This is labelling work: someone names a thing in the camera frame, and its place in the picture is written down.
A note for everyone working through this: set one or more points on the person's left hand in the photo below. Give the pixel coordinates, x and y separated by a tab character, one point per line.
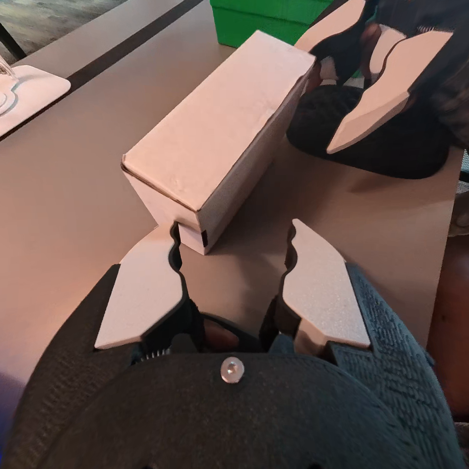
221	335

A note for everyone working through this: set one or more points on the document stand with white base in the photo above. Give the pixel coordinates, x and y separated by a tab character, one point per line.
36	88

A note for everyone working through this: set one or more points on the green cardboard box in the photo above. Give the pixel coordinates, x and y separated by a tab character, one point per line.
256	22

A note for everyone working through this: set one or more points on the black quilted mat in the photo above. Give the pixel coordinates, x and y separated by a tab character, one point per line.
384	161

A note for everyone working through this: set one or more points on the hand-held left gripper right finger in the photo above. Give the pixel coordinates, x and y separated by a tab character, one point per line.
322	289

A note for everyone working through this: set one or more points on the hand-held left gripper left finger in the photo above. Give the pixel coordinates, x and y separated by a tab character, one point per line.
143	289

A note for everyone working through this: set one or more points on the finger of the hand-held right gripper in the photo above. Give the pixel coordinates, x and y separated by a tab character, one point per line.
384	106
337	22

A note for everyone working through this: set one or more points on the person's right hand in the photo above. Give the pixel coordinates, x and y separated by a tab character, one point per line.
373	35

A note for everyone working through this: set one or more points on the white cardboard mailer box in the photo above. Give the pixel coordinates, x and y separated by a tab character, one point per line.
220	121

